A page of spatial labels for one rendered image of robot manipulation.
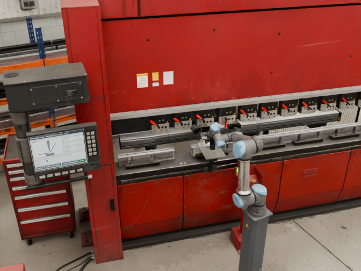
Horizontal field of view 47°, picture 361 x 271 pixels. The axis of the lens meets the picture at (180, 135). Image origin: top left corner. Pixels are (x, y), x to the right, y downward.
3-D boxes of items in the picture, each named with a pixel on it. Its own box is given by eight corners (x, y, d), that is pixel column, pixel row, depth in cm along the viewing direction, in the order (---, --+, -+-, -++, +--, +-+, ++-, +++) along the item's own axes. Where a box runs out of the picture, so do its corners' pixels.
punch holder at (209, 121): (197, 127, 363) (197, 111, 355) (194, 123, 371) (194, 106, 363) (213, 126, 367) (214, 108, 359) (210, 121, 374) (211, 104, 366)
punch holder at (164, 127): (152, 133, 355) (151, 116, 347) (150, 128, 362) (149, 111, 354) (169, 131, 358) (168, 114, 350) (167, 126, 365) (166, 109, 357)
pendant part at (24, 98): (27, 199, 290) (1, 84, 248) (25, 179, 310) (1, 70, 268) (100, 184, 304) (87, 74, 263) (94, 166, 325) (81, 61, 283)
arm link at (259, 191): (268, 203, 321) (271, 189, 315) (254, 207, 316) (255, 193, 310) (260, 194, 331) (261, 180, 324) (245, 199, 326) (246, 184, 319)
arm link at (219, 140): (230, 142, 332) (225, 130, 335) (218, 145, 328) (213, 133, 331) (227, 146, 339) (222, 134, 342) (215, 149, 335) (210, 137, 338)
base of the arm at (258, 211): (270, 213, 326) (272, 203, 321) (254, 219, 320) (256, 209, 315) (258, 202, 338) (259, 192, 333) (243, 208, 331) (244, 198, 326)
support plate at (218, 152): (206, 159, 353) (206, 158, 353) (196, 144, 375) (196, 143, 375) (225, 157, 357) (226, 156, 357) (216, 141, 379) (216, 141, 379)
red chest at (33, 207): (23, 250, 397) (1, 162, 348) (27, 216, 439) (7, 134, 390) (77, 241, 408) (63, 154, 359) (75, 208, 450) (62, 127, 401)
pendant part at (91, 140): (35, 182, 283) (26, 135, 265) (34, 172, 293) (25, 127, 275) (101, 169, 296) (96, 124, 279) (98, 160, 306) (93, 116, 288)
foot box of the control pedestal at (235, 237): (239, 255, 392) (240, 245, 386) (229, 237, 413) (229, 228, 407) (258, 250, 397) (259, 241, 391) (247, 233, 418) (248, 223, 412)
